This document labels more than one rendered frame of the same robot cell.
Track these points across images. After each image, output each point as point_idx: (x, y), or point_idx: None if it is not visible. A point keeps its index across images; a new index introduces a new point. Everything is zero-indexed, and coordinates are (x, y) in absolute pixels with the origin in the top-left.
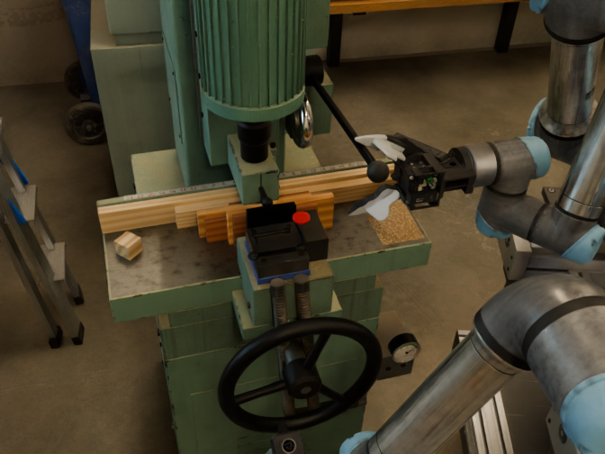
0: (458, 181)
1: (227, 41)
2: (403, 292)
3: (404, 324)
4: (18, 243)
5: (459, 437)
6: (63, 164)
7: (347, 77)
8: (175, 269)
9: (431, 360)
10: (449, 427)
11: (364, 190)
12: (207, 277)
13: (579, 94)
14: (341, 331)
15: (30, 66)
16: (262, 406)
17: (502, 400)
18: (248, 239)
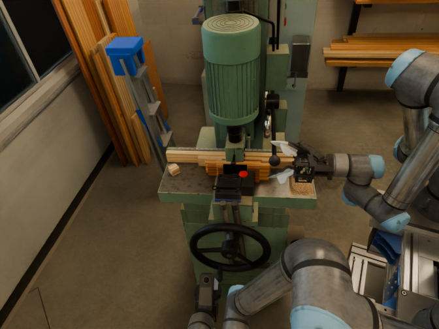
0: (324, 172)
1: (213, 87)
2: (337, 214)
3: (331, 230)
4: None
5: None
6: (198, 122)
7: (344, 98)
8: (189, 185)
9: None
10: (266, 299)
11: (291, 164)
12: (200, 191)
13: (419, 135)
14: (245, 233)
15: (197, 76)
16: None
17: (365, 286)
18: (217, 179)
